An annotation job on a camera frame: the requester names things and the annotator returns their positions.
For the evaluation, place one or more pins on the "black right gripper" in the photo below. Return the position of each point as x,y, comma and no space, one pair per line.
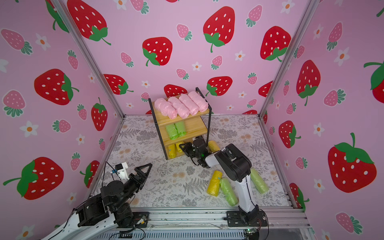
191,149

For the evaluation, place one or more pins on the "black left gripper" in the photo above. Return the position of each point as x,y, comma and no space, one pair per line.
145,174

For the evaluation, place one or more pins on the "yellow trash bag roll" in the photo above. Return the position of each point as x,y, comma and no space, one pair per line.
214,184
172,152
178,147
213,146

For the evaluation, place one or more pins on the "green trash bag roll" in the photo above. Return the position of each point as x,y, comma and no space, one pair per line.
228,192
181,128
259,183
172,131

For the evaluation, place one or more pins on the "three-tier wooden shelf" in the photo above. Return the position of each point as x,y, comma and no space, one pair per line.
198,125

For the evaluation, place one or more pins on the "pink trash bag roll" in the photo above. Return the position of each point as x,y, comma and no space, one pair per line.
181,109
199,101
166,108
187,101

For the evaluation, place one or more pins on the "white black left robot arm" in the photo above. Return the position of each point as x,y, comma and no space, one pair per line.
107,210

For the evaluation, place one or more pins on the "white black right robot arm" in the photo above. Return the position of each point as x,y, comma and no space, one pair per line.
237,167

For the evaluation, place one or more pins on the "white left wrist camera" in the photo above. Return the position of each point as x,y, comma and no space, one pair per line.
121,170

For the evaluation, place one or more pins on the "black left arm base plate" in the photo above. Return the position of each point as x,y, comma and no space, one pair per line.
136,220

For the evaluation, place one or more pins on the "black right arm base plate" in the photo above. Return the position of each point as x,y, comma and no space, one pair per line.
248,220

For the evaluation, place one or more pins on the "aluminium frame rail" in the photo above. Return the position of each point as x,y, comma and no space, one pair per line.
216,220

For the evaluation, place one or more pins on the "left aluminium corner post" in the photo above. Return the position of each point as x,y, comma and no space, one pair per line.
63,12

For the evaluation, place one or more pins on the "aluminium corner post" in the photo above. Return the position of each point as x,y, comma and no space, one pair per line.
63,12
303,24

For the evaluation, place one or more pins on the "right aluminium corner post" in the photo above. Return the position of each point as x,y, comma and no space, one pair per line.
303,24

